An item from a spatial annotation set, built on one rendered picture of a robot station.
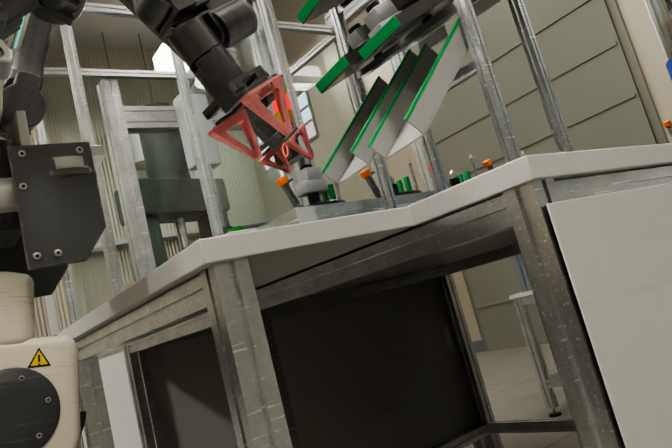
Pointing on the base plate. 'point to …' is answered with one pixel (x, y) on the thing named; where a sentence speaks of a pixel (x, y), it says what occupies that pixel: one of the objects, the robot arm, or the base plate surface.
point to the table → (221, 251)
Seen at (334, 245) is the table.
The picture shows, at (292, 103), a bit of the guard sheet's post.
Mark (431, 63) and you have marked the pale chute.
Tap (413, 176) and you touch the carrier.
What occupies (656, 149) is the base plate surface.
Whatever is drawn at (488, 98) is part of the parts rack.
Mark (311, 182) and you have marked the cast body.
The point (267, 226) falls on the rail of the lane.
